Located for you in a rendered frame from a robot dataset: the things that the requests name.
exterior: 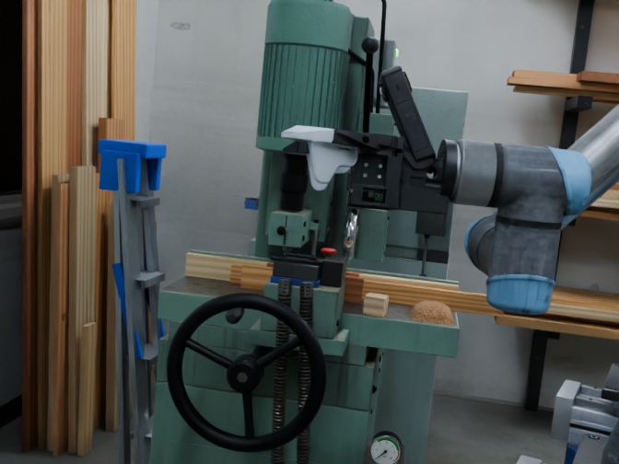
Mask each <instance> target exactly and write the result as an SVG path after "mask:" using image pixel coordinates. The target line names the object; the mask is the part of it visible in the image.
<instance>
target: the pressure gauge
mask: <svg viewBox="0 0 619 464"><path fill-rule="evenodd" d="M384 450H387V453H384ZM382 453H384V454H383V455H381V454H382ZM402 454H403V445H402V441H401V439H400V438H399V436H398V435H396V434H395V433H393V432H389V431H382V432H379V433H377V434H375V435H374V436H373V438H372V440H371V443H370V446H369V455H370V457H371V459H372V460H373V462H374V463H376V464H397V463H398V462H399V461H400V459H401V457H402ZM380 455H381V456H380Z"/></svg>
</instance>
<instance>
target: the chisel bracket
mask: <svg viewBox="0 0 619 464"><path fill-rule="evenodd" d="M311 217H312V211H311V210H306V209H303V211H288V210H283V209H278V210H276V211H273V212H271V218H270V228H269V238H268V244H269V245H275V246H282V247H283V250H285V251H291V250H292V248H301V247H302V246H303V245H304V244H305V243H306V242H308V241H309V240H310V229H309V225H310V222H311ZM279 226H284V227H285V228H287V232H286V233H285V234H284V235H283V236H280V235H278V234H277V232H276V229H277V228H278V227H279Z"/></svg>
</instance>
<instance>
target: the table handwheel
mask: <svg viewBox="0 0 619 464"><path fill-rule="evenodd" d="M234 307H243V308H247V309H254V310H259V311H262V312H265V313H267V314H270V315H272V316H274V317H276V318H277V319H280V320H281V321H282V322H284V323H285V324H286V325H287V326H288V327H289V328H290V329H291V330H292V331H293V332H294V333H295V334H296V335H297V336H296V337H295V338H293V339H292V340H290V341H289V342H287V343H285V344H283V345H282V346H280V347H279V348H277V349H275V350H274V347H267V346H261V345H255V346H254V348H253V349H252V350H251V351H250V353H249V354H243V355H240V356H239V357H237V358H236V359H235V360H234V362H233V361H232V360H230V359H228V358H226V357H225V356H223V355H221V354H218V353H216V352H214V351H212V350H210V349H208V348H207V347H205V346H203V345H201V344H200V343H199V342H196V341H194V340H193V339H191V337H192V335H193V333H194V332H195V331H196V330H197V328H198V327H199V326H200V325H201V324H203V323H204V322H205V321H206V320H208V319H210V318H211V317H213V316H214V315H216V314H218V313H221V312H224V311H227V310H231V309H232V308H234ZM301 344H303V346H304V348H305V351H306V353H307V356H308V358H309V366H310V386H309V394H308V397H307V399H306V401H305V403H304V405H303V407H302V409H301V410H300V412H299V413H298V415H297V416H296V417H295V418H294V419H293V420H292V421H291V422H290V423H288V424H287V425H286V426H284V427H283V428H281V429H279V430H277V431H275V432H272V433H271V434H267V435H259V436H254V426H253V415H252V395H251V392H252V391H253V390H254V389H256V387H257V386H258V385H259V383H260V382H261V380H262V379H263V375H264V368H265V367H266V366H268V365H270V364H271V363H272V362H273V361H275V360H276V359H278V358H279V357H281V356H282V355H284V354H286V353H288V352H290V351H291V350H293V349H295V348H296V347H298V346H300V345H301ZM186 347H187V348H189V349H191V350H193V351H195V352H197V353H198V354H201V355H203V356H205V357H207V358H208V359H210V360H212V361H214V362H215V363H217V364H219V365H221V366H223V367H225V368H226V369H227V370H228V371H227V381H228V384H229V385H230V386H231V387H232V388H233V389H234V390H236V391H237V392H240V393H242V400H243V410H244V423H245V436H241V435H233V434H230V433H227V432H225V431H223V430H220V429H219V428H217V427H215V426H213V425H212V424H210V423H209V422H208V421H207V420H206V419H205V418H204V417H203V416H202V415H201V414H200V413H199V412H198V411H197V410H196V409H195V408H194V406H193V404H192V403H191V401H190V399H189V397H188V395H187V392H186V390H185V387H184V384H183V379H182V359H183V355H184V351H185V348H186ZM167 380H168V386H169V393H170V396H171V397H172V400H173V402H174V405H175V407H176V408H177V410H178V412H179V414H180V415H181V417H182V418H183V420H184V421H185V422H186V423H187V424H188V425H189V426H190V427H191V428H192V429H193V430H194V431H195V432H196V433H197V434H198V435H200V436H201V437H202V438H204V439H205V440H207V441H209V442H210V443H212V444H214V445H216V446H219V447H223V448H225V449H228V450H232V451H238V452H245V453H254V452H263V451H268V450H272V449H275V448H278V447H281V446H283V445H285V444H287V443H289V442H290V441H292V440H294V439H295V438H296V437H298V436H299V435H300V434H301V433H303V432H304V431H305V430H306V429H307V427H308V426H309V425H310V424H311V422H312V421H313V419H314V418H315V416H316V415H317V413H318V411H319V409H320V407H321V404H322V401H323V398H324V394H325V390H326V381H327V371H326V364H325V359H324V355H323V351H322V348H321V345H320V343H319V341H318V339H317V337H316V335H315V333H314V332H313V330H312V329H311V327H310V326H309V324H308V323H307V322H306V321H305V320H304V319H303V318H302V317H301V316H300V315H299V314H298V313H297V312H296V311H294V310H293V309H292V308H290V307H288V306H287V305H285V304H283V303H281V302H279V301H277V300H275V299H273V298H271V297H268V296H262V295H257V294H252V293H234V294H228V295H223V296H218V297H215V298H213V299H211V300H209V301H207V302H205V303H203V304H202V305H201V306H199V307H198V308H196V309H195V310H194V311H193V312H192V313H190V314H189V315H188V316H187V317H186V319H185V320H184V321H183V322H182V323H181V325H180V326H179V328H178V329H177V330H176V332H175V334H174V336H173V338H172V341H171V343H170V346H169V352H168V358H167Z"/></svg>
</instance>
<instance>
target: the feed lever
mask: <svg viewBox="0 0 619 464"><path fill-rule="evenodd" d="M379 46H380V45H379V41H378V40H377V39H376V38H375V37H372V36H368V37H366V38H365V39H363V40H362V43H361V47H362V50H363V52H365V53H366V54H367V56H366V76H365V96H364V116H363V133H369V120H370V102H371V85H372V67H373V53H375V52H376V51H377V50H378V48H379Z"/></svg>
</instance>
